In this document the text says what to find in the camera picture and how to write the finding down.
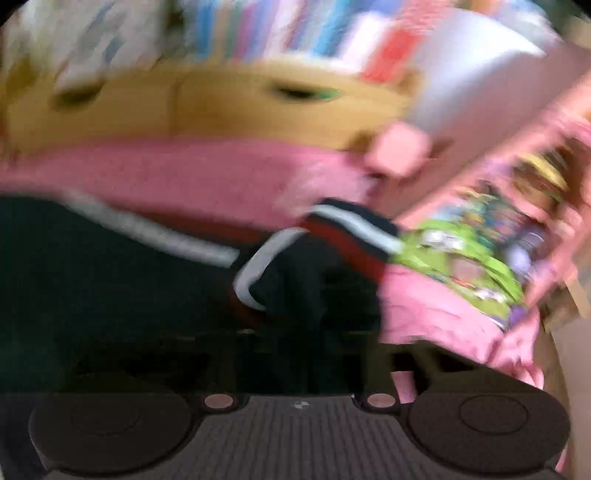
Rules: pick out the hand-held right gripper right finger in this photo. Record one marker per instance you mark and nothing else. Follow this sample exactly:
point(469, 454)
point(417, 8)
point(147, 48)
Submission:
point(392, 369)

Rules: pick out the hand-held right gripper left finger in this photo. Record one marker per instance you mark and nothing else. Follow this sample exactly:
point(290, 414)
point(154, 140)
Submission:
point(221, 369)

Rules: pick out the pink wooden rack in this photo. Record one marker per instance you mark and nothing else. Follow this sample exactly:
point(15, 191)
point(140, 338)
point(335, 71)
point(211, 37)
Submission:
point(508, 152)

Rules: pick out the pink rabbit-print towel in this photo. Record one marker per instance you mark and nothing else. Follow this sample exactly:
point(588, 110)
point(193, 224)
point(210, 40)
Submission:
point(184, 175)

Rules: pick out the green printed bag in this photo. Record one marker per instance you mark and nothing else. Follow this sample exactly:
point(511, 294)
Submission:
point(461, 258)

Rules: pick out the wooden drawer organizer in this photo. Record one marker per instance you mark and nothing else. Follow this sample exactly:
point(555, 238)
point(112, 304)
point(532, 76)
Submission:
point(207, 115)

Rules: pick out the dark navy jacket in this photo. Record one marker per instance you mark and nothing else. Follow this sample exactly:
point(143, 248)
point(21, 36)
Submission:
point(92, 300)

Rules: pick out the row of upright books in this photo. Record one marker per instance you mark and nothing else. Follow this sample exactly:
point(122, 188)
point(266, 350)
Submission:
point(300, 32)

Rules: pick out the white flat panel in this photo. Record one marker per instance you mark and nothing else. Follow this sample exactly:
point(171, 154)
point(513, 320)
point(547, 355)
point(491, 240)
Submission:
point(475, 78)

